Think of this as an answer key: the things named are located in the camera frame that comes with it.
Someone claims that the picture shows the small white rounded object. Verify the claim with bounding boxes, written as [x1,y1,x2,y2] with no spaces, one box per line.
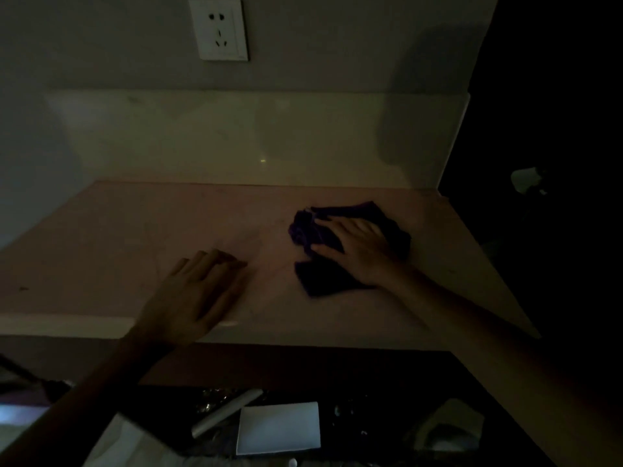
[510,167,545,195]

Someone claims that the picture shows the person's right forearm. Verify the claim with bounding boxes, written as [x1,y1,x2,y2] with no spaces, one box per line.
[382,265,623,467]

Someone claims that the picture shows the person's left forearm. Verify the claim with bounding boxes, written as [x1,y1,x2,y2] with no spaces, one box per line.
[0,330,177,467]

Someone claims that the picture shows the person's right hand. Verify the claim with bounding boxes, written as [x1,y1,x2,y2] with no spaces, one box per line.
[310,216,406,287]

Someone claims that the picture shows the pale crumpled bag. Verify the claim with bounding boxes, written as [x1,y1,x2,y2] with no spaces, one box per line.
[413,398,486,453]

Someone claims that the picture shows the white rolled tube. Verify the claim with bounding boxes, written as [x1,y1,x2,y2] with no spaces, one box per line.
[191,388,264,439]

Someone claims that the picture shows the white wall power socket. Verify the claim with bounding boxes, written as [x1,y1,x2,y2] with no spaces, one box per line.
[188,0,249,62]

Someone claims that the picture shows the dark purple cleaning cloth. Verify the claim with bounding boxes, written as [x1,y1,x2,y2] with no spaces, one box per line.
[287,200,412,298]

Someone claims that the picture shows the white sheet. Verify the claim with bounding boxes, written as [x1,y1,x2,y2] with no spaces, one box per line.
[83,413,195,467]

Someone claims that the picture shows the person's left hand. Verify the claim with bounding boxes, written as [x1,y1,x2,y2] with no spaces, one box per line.
[132,248,249,349]

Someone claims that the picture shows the white rectangular card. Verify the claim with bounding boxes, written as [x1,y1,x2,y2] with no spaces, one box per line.
[236,402,322,456]

